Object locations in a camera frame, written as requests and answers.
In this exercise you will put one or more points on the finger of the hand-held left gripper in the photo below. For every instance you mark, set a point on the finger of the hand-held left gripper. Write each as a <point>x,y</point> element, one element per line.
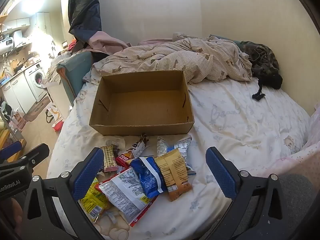
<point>37,153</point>
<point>11,149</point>

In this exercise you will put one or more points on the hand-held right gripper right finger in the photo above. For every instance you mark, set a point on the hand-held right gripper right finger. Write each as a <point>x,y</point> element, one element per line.
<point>221,176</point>

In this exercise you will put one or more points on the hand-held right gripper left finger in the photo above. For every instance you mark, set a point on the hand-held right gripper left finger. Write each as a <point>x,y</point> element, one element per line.
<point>87,176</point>

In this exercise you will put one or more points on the yellow snack packet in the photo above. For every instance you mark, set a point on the yellow snack packet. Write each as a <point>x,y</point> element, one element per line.
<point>93,202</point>

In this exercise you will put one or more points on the pink beige bar packet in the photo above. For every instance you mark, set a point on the pink beige bar packet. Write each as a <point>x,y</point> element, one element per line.
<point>109,158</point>

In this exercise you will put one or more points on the red snack packet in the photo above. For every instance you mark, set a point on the red snack packet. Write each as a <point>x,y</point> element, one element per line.
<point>123,160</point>

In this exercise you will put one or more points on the large white red-edged snack packet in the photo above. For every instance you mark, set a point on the large white red-edged snack packet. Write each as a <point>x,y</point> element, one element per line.
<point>125,197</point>

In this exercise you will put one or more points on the tan snack packet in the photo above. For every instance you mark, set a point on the tan snack packet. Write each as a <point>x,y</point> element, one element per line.
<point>175,175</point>

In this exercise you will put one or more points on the white and blue snack packet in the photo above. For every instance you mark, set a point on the white and blue snack packet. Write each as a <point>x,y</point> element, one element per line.
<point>183,147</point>

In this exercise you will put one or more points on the dark brown snack packet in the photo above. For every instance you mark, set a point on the dark brown snack packet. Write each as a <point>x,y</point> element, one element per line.
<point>138,147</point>

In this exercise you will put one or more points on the white black-print snack packet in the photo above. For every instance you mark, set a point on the white black-print snack packet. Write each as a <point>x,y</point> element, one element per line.
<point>162,147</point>

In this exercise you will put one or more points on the brown cardboard box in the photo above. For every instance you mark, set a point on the brown cardboard box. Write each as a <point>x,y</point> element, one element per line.
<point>145,110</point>

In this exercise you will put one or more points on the wooden stool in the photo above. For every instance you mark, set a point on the wooden stool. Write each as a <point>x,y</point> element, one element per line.
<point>7,136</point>

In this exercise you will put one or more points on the red bag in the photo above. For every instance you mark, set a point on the red bag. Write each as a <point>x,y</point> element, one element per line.
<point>58,126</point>

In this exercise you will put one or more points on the white tote bag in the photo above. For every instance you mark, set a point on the white tote bag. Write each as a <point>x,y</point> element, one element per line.
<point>53,112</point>

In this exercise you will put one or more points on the brown floor mat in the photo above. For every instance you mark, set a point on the brown floor mat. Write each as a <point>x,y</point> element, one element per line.
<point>37,108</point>

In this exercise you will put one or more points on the clear plastic wrapper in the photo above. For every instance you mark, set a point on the clear plastic wrapper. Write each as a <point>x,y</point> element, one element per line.
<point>117,141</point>

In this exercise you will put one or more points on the white printed bed sheet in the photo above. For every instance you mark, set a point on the white printed bed sheet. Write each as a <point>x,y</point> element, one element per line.
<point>250,130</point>

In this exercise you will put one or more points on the white base cabinets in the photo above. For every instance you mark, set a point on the white base cabinets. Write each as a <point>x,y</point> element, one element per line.
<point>17,92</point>

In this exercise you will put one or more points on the white washing machine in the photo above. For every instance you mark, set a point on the white washing machine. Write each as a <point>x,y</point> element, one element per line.
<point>37,80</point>

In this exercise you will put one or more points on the person's grey trouser leg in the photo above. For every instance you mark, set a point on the person's grey trouser leg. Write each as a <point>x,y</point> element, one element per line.
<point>295,195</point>

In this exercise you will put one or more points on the pile of light clothes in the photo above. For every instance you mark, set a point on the pile of light clothes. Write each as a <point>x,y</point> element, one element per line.
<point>56,65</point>

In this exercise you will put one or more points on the pink printed blanket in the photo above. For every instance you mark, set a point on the pink printed blanket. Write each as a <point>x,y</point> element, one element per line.
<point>307,150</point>

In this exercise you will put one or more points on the teal chair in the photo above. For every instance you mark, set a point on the teal chair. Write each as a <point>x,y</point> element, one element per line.
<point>80,65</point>

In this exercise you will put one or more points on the white water heater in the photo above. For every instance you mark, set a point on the white water heater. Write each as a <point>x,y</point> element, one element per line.
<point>7,43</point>

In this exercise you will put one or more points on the beige checked duvet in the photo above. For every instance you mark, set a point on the beige checked duvet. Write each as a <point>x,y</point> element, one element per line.
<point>175,60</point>

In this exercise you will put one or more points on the camouflage garment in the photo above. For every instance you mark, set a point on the camouflage garment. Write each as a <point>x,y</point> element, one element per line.
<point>262,55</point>

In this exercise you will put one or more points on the pink cloth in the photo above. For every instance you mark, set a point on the pink cloth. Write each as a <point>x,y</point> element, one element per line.
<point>105,42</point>

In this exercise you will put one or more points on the teal pillow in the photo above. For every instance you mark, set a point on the teal pillow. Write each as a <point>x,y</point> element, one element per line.
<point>222,38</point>

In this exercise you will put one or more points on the dark hanging jacket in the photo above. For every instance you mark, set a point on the dark hanging jacket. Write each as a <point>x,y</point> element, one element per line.
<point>85,12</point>

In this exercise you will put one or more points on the white wall cabinet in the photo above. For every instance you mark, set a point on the white wall cabinet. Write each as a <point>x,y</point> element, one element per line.
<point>18,23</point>

